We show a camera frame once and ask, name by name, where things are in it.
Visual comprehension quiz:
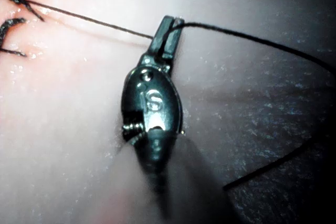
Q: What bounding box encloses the black thread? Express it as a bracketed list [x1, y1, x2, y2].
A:
[0, 0, 336, 191]

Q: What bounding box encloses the tissue pad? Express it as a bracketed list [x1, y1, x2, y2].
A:
[0, 0, 336, 224]

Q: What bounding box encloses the black stitching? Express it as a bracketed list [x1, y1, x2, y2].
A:
[0, 17, 28, 58]

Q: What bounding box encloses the left arm needle driver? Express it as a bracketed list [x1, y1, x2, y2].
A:
[121, 52, 184, 145]

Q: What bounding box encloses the left arm needle driver jaw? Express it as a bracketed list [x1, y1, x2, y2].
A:
[161, 18, 185, 60]
[148, 15, 174, 53]

